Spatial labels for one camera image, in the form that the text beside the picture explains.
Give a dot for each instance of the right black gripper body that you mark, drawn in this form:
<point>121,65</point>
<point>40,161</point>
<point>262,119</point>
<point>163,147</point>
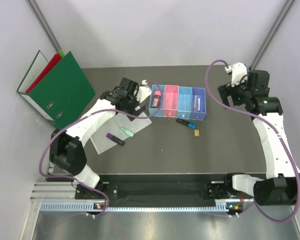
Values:
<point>238,93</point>

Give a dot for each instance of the light blue drawer bin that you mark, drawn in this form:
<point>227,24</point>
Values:
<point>184,107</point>
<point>153,110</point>

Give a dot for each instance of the pink capped crayon tube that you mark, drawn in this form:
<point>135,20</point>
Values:
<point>156,99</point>

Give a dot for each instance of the green highlighter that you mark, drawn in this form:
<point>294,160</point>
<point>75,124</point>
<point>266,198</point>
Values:
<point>127,132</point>

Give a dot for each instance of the purple capped black highlighter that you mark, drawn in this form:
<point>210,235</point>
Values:
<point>115,139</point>

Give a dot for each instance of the pink drawer bin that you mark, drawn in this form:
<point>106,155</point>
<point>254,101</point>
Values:
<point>170,103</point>

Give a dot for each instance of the white blue whiteboard marker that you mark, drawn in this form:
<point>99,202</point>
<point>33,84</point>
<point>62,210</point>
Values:
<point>198,104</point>

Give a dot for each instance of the white peach pencil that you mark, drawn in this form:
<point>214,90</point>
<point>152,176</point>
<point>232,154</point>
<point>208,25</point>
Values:
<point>194,103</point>

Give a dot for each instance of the purple drawer bin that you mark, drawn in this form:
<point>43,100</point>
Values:
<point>200,93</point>

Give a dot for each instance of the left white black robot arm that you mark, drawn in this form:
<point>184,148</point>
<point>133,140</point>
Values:
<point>67,149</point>

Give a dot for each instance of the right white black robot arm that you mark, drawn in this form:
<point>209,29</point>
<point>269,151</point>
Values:
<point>280,185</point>

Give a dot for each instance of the clear mesh zipper pouch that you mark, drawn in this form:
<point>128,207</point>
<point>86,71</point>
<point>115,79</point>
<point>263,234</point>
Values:
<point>113,126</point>

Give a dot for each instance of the green lever arch binder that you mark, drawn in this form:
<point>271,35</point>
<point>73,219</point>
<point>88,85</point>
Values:
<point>62,95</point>

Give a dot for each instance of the blue capped black highlighter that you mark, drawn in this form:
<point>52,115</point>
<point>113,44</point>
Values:
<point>186,123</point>

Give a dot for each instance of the small yellow eraser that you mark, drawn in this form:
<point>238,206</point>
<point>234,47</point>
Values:
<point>196,133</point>

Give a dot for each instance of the red folder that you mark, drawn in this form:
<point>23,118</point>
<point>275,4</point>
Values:
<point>51,64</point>

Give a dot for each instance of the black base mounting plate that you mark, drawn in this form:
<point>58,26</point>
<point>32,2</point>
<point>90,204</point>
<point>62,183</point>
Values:
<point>200,185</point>

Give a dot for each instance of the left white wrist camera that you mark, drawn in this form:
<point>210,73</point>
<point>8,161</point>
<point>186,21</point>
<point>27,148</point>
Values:
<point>143,92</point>

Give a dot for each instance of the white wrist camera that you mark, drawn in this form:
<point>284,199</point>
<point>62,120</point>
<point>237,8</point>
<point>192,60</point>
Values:
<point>143,92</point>
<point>238,72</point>

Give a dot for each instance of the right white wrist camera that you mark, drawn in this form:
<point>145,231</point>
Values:
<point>238,72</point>

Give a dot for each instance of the right aluminium corner post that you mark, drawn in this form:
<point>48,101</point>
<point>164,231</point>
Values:
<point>278,22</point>

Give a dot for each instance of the aluminium corner post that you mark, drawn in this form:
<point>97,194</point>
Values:
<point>278,22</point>
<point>44,24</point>

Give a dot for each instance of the slotted grey cable duct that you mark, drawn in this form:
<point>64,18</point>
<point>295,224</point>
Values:
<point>95,207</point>

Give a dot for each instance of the left aluminium corner post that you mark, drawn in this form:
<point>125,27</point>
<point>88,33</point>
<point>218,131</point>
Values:
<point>44,24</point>

